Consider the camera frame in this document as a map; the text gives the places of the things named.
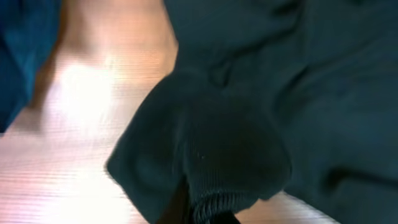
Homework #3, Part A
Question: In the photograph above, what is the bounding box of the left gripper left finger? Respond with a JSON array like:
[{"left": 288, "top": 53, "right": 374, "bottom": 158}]
[{"left": 156, "top": 177, "right": 191, "bottom": 224}]

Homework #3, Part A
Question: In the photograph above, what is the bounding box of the black t-shirt with logo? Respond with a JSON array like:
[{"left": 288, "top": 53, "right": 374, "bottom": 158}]
[{"left": 107, "top": 0, "right": 397, "bottom": 223}]

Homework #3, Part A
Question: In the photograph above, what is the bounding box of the blue polo shirt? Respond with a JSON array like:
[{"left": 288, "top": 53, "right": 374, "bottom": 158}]
[{"left": 1, "top": 0, "right": 62, "bottom": 133}]

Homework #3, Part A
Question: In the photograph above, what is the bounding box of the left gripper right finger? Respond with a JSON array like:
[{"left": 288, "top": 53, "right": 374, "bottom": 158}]
[{"left": 211, "top": 212, "right": 240, "bottom": 224}]

